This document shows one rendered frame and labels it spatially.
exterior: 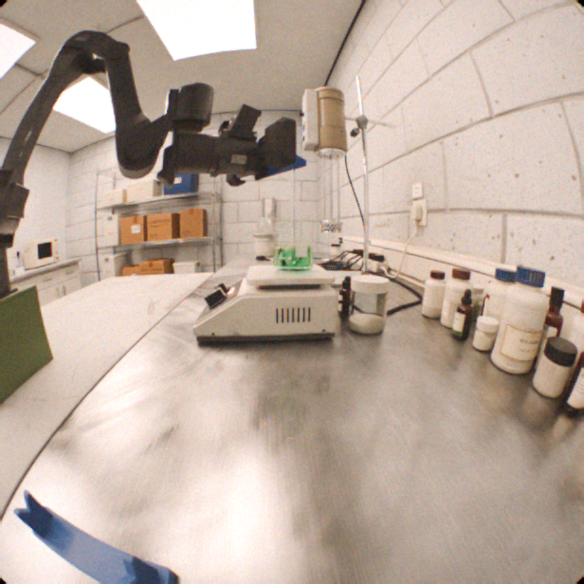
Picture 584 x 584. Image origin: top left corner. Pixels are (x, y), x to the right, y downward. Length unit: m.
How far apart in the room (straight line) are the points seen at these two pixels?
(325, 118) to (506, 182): 0.52
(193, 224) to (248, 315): 2.22
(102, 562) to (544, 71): 0.78
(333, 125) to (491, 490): 0.81
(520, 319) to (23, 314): 0.61
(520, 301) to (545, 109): 0.39
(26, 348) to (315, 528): 0.37
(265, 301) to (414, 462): 0.26
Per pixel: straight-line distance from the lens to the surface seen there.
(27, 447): 0.28
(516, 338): 0.35
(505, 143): 0.63
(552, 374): 0.33
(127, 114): 0.36
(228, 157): 0.34
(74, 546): 0.19
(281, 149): 0.30
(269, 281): 0.34
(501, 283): 0.44
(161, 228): 2.65
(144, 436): 0.23
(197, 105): 0.36
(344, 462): 0.19
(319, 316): 0.35
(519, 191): 0.58
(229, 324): 0.35
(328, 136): 0.77
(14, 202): 0.38
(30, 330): 0.40
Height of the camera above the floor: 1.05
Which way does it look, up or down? 14 degrees down
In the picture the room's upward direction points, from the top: straight up
